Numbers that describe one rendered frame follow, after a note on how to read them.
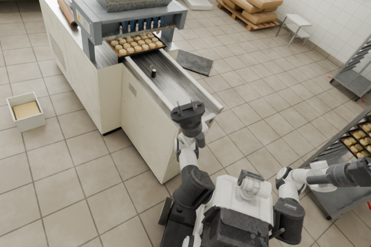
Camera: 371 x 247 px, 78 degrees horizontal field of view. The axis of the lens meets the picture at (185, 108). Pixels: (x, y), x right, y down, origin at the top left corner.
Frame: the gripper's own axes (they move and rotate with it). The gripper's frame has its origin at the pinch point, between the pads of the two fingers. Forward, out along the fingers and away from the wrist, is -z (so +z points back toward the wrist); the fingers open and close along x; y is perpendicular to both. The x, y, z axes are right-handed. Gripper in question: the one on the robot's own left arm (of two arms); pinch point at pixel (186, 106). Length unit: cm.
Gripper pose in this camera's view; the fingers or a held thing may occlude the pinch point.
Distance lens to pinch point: 78.7
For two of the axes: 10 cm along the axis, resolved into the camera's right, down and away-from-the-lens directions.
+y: 2.7, 8.2, -5.1
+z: 1.2, 5.0, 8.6
